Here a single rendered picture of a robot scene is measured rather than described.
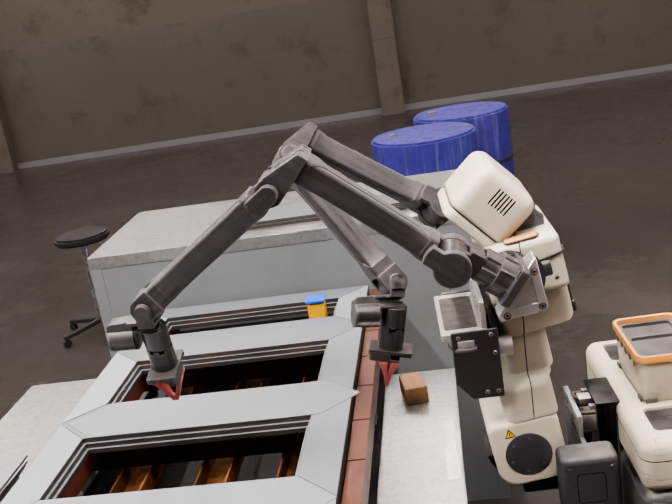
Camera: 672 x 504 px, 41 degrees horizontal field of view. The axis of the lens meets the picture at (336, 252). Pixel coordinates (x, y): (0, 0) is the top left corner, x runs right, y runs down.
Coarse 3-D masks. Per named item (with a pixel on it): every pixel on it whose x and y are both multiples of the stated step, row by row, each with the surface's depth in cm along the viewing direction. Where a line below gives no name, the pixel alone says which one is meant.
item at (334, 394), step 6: (330, 384) 223; (336, 384) 222; (330, 390) 220; (336, 390) 219; (342, 390) 219; (324, 396) 217; (330, 396) 217; (336, 396) 216; (342, 396) 216; (324, 402) 214; (330, 402) 214; (336, 402) 213; (324, 408) 211
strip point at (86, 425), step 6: (102, 408) 231; (108, 408) 230; (90, 414) 229; (96, 414) 228; (102, 414) 228; (78, 420) 226; (84, 420) 226; (90, 420) 225; (96, 420) 225; (72, 426) 224; (78, 426) 223; (84, 426) 222; (90, 426) 222; (96, 426) 221; (84, 432) 219; (90, 432) 219
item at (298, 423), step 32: (192, 320) 289; (224, 320) 287; (224, 352) 255; (256, 352) 254; (288, 352) 253; (320, 352) 251; (128, 384) 248; (352, 416) 212; (96, 448) 215; (128, 448) 214; (64, 480) 202
